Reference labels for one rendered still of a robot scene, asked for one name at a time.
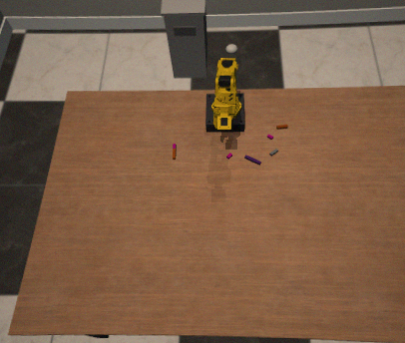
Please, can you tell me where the purple rod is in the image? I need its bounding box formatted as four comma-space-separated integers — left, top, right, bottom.
244, 155, 261, 165

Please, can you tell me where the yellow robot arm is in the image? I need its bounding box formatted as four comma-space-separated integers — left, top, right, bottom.
215, 58, 241, 118

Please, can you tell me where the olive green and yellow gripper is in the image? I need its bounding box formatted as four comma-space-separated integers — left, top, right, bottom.
213, 98, 235, 130

